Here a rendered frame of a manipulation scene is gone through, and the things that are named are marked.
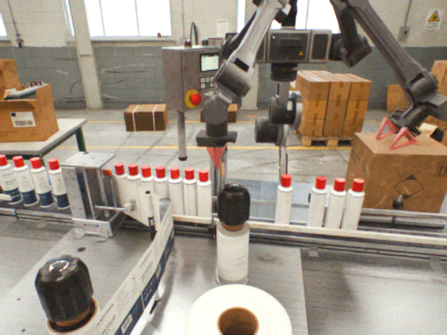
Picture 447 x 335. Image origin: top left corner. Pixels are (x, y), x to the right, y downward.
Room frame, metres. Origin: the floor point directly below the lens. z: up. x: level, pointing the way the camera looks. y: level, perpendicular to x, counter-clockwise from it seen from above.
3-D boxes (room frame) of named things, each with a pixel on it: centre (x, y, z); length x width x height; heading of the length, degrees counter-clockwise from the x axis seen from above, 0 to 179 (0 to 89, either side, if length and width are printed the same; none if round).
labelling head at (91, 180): (0.93, 0.43, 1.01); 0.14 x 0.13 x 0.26; 81
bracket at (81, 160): (0.93, 0.43, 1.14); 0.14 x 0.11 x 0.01; 81
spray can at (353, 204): (0.89, -0.44, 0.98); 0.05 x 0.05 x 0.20
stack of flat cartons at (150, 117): (5.07, 1.25, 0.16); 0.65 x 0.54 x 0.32; 94
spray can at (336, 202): (0.89, -0.38, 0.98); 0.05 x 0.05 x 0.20
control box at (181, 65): (1.05, 0.09, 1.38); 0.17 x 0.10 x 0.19; 136
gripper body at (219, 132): (0.77, 0.01, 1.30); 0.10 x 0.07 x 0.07; 82
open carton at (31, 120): (2.26, 1.47, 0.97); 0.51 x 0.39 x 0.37; 5
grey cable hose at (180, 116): (1.08, 0.15, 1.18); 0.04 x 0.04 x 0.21
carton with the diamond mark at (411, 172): (1.15, -0.71, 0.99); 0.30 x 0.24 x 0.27; 85
